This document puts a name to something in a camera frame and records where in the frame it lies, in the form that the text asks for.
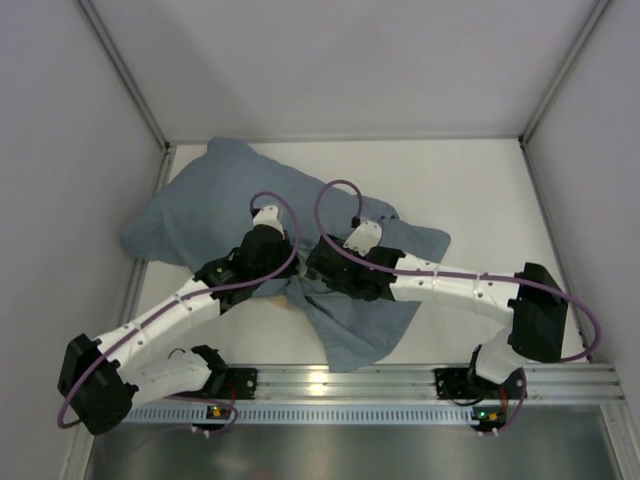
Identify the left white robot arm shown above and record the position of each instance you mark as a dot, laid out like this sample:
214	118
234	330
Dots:
103	378

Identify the slotted grey cable duct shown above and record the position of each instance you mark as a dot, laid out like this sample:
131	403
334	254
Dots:
255	414

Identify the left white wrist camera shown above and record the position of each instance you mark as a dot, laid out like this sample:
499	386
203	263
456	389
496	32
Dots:
268	216

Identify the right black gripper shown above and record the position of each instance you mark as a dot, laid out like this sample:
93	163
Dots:
326	257

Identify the right aluminium frame post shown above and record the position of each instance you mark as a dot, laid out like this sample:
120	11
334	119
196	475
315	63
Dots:
569	60

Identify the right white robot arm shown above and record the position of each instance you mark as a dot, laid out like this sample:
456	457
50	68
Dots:
527	304

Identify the aluminium mounting rail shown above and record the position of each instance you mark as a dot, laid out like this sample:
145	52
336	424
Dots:
580	383

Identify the blue pillowcase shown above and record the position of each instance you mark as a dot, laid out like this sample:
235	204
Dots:
203	213

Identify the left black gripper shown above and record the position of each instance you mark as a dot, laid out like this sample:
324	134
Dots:
279	253

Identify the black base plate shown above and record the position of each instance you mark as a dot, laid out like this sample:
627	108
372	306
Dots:
464	387
231	384

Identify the aluminium frame post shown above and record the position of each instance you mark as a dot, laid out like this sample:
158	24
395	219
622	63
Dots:
569	60
90	14

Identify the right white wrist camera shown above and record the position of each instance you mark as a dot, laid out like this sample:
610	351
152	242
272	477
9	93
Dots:
365	236

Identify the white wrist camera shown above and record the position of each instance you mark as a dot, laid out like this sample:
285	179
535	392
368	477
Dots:
365	236
268	216

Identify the left aluminium frame post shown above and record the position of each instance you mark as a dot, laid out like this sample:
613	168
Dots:
90	14

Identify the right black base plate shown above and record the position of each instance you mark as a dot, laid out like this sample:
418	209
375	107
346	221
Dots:
464	387

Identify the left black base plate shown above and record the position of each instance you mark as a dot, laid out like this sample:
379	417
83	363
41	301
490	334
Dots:
231	384

